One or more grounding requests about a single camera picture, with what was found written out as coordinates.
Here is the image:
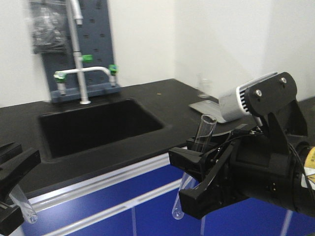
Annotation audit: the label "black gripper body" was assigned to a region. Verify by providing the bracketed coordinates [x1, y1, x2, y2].
[186, 129, 315, 217]

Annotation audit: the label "grey metal tray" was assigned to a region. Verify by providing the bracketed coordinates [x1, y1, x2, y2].
[189, 100, 251, 123]

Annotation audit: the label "grey drying pegboard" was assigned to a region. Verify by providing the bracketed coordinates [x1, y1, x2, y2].
[28, 0, 116, 103]

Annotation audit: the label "black robot arm with label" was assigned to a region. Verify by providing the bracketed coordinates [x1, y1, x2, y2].
[168, 127, 315, 220]

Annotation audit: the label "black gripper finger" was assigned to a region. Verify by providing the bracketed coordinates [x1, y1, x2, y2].
[0, 148, 41, 197]
[168, 147, 221, 174]
[179, 145, 234, 218]
[0, 202, 24, 236]

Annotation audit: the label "black bag on pegboard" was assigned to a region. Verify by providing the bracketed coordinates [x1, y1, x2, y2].
[28, 0, 67, 54]

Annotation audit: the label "clear glass beaker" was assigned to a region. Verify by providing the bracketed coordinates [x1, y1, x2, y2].
[198, 78, 211, 98]

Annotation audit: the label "white lab faucet green knobs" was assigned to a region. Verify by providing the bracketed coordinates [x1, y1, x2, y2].
[54, 0, 121, 105]

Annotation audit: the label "black lab sink basin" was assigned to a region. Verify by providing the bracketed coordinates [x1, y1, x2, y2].
[39, 99, 163, 158]

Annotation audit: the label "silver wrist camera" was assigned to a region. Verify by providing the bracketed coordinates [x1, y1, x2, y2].
[219, 72, 278, 122]

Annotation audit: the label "blue lab cabinet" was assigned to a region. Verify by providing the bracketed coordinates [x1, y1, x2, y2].
[22, 156, 315, 236]

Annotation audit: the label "short clear test tube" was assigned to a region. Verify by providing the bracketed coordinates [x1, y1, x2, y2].
[9, 184, 38, 224]

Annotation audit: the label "tall clear test tube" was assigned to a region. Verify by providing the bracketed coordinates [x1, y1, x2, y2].
[172, 114, 217, 220]

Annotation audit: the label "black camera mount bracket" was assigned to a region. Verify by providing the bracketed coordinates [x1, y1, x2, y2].
[244, 72, 308, 155]

